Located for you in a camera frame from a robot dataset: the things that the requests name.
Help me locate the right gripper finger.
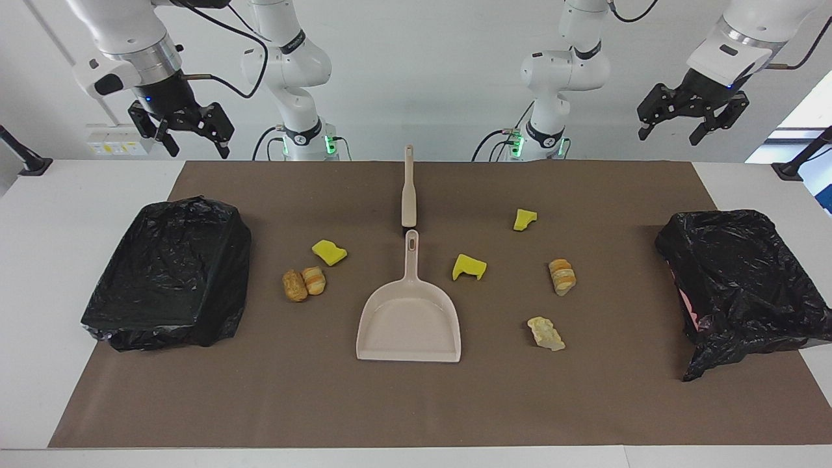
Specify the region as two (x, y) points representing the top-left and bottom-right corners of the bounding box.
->
(190, 102), (235, 160)
(127, 101), (181, 158)

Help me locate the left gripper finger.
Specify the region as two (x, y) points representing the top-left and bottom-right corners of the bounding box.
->
(636, 83), (691, 142)
(689, 91), (750, 147)

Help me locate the brown toy bread roll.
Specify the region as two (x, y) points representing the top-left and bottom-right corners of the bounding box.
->
(281, 270), (309, 303)

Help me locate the beige hand brush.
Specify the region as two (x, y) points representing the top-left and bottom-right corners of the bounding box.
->
(401, 145), (417, 236)

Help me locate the notched yellow sponge piece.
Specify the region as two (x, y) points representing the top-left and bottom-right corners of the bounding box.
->
(452, 253), (488, 281)

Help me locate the pale toy croissant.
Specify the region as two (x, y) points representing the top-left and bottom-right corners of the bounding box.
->
(526, 316), (566, 352)

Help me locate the beige plastic dustpan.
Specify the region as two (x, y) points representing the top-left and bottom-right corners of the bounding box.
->
(356, 229), (462, 363)

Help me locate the black bag lined pink bin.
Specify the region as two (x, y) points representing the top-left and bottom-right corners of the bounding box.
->
(654, 209), (832, 383)

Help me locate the bright window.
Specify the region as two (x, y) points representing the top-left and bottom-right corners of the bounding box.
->
(745, 70), (832, 215)

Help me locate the black clamp stand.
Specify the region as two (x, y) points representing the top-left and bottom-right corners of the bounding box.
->
(772, 125), (832, 182)
(0, 125), (53, 177)

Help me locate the brown table mat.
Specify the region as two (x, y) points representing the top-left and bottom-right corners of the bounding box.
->
(47, 161), (832, 449)

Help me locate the white wall socket strip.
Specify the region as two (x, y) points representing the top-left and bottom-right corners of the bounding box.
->
(85, 123), (155, 157)

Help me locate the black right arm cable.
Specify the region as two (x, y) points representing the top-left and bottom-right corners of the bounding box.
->
(153, 0), (270, 99)

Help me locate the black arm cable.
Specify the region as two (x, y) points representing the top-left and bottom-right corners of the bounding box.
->
(766, 16), (832, 70)
(153, 0), (270, 99)

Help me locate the black base cable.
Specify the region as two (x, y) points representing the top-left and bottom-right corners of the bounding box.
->
(252, 127), (280, 161)
(473, 101), (535, 162)

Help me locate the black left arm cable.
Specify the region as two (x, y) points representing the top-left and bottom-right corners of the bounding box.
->
(766, 16), (832, 70)

